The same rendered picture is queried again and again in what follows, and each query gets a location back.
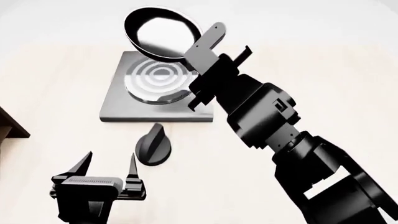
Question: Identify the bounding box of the round ringed burner plate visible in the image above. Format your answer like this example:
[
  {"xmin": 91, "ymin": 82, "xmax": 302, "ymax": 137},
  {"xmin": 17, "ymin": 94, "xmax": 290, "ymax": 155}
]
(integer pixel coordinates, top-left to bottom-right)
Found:
[{"xmin": 124, "ymin": 58, "xmax": 200, "ymax": 106}]

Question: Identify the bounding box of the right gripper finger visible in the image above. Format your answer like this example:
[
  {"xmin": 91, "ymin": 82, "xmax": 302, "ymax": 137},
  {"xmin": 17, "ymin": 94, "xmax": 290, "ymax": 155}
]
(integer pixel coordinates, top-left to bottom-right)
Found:
[
  {"xmin": 188, "ymin": 92, "xmax": 213, "ymax": 112},
  {"xmin": 231, "ymin": 45, "xmax": 254, "ymax": 69}
]

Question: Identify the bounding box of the grey left gripper camera box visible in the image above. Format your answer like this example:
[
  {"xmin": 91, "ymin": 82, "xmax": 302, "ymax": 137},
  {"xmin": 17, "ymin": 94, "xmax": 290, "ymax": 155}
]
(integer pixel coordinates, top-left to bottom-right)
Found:
[{"xmin": 60, "ymin": 175, "xmax": 126, "ymax": 203}]

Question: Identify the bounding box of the black stove knob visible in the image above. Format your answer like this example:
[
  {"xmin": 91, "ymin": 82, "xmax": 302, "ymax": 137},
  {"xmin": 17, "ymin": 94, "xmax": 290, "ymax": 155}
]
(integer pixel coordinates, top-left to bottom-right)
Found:
[{"xmin": 134, "ymin": 123, "xmax": 173, "ymax": 167}]

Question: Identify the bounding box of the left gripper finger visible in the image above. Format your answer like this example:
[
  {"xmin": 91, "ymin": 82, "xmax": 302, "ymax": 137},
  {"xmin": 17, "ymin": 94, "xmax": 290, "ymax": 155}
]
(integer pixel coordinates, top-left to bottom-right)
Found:
[
  {"xmin": 51, "ymin": 151, "xmax": 93, "ymax": 181},
  {"xmin": 125, "ymin": 152, "xmax": 146, "ymax": 192}
]

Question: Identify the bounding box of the dark brown wooden furniture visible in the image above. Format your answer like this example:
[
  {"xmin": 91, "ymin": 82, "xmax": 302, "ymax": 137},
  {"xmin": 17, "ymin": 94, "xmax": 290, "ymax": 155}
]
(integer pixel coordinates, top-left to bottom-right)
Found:
[{"xmin": 0, "ymin": 106, "xmax": 31, "ymax": 141}]

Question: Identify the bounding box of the black frying pan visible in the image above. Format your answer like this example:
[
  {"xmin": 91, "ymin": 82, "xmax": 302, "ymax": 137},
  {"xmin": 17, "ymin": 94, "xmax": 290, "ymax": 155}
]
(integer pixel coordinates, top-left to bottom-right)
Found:
[{"xmin": 124, "ymin": 6, "xmax": 227, "ymax": 71}]

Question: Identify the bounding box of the grey square stove base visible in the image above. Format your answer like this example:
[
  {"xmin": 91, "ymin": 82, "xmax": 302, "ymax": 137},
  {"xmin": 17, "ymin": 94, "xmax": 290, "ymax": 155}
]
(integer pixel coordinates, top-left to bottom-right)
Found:
[{"xmin": 99, "ymin": 50, "xmax": 215, "ymax": 123}]

